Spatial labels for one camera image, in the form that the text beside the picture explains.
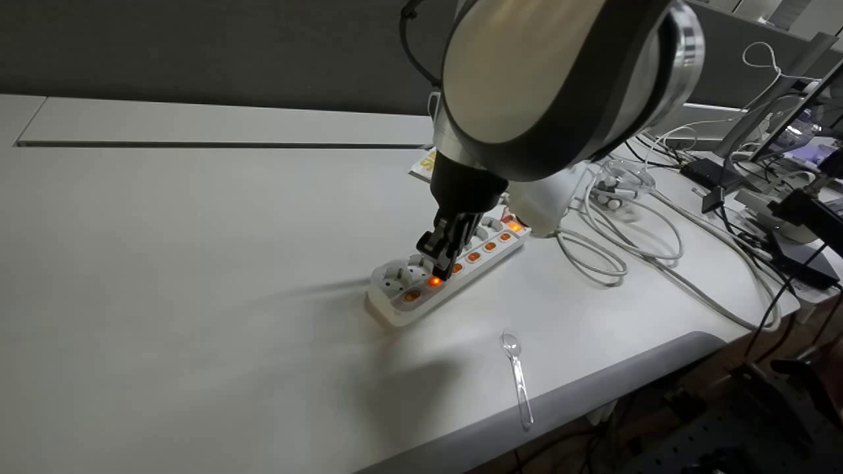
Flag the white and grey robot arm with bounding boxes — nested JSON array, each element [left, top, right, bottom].
[[415, 0, 706, 279]]

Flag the clear plastic spoon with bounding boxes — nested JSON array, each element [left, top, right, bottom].
[[500, 336, 535, 432]]

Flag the grey desk partition panel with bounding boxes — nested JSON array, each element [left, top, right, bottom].
[[0, 0, 455, 113]]

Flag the white power strip cable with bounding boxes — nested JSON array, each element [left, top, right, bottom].
[[554, 161, 784, 336]]

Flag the black cables on desk edge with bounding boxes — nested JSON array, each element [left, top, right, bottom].
[[614, 129, 843, 373]]

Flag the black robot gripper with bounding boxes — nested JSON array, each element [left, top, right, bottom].
[[415, 154, 505, 279]]

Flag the white multi-socket power strip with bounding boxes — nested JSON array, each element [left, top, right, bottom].
[[365, 205, 533, 327]]

